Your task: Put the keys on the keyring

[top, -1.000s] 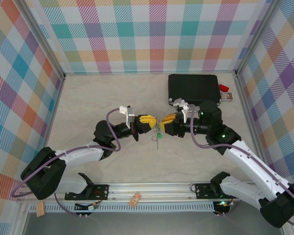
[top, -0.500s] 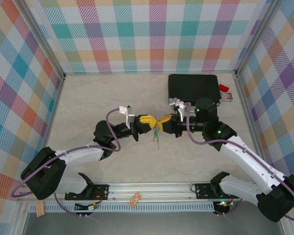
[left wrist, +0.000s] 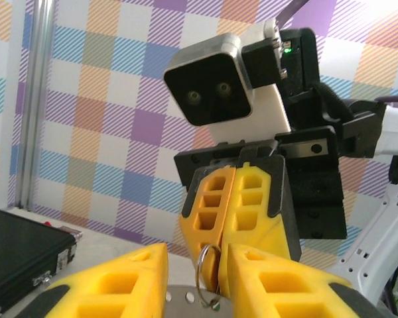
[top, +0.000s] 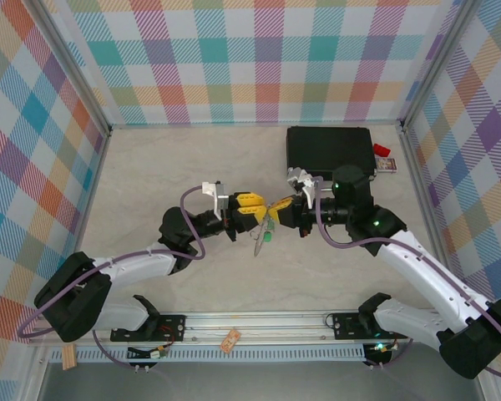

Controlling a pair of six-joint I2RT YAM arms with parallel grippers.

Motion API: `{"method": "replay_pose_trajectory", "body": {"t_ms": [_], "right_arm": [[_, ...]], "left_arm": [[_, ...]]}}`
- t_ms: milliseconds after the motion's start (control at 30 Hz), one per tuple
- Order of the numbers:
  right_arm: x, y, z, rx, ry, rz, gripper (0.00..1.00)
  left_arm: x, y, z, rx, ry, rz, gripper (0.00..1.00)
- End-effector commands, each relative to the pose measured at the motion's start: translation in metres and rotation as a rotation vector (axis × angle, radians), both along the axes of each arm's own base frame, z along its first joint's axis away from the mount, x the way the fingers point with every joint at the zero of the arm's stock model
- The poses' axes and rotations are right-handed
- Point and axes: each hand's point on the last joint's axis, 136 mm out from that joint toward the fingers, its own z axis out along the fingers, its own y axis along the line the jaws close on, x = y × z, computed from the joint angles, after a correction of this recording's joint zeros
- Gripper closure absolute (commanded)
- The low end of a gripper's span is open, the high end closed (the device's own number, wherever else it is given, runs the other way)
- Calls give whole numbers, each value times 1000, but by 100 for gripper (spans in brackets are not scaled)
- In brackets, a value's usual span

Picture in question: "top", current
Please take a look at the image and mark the small purple card box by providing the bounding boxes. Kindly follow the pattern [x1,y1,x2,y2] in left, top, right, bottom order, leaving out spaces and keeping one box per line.
[375,157,399,174]

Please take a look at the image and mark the black carrying case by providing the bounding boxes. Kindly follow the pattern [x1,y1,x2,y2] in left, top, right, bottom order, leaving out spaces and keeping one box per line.
[286,126,380,181]

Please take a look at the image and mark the wooden block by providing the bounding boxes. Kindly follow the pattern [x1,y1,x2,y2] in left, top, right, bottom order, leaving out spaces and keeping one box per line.
[61,344,78,371]

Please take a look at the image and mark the aluminium frame floor bar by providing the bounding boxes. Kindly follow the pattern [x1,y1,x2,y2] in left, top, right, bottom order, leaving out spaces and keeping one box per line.
[23,129,113,401]
[399,127,501,401]

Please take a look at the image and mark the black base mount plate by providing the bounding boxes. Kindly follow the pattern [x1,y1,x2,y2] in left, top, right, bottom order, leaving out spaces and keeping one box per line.
[331,312,410,340]
[109,312,188,343]

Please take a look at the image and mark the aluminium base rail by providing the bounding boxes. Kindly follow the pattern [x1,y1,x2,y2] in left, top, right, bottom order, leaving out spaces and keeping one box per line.
[28,311,406,346]

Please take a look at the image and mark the slotted cable tray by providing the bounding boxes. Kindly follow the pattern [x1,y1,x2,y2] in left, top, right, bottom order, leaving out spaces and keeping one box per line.
[49,344,367,364]

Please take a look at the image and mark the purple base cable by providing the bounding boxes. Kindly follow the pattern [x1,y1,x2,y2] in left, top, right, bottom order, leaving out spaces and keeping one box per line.
[92,329,151,372]
[363,333,414,372]

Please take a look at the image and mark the aluminium frame post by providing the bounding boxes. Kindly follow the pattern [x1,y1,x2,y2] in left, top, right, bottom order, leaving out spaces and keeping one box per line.
[35,0,113,135]
[397,0,481,131]

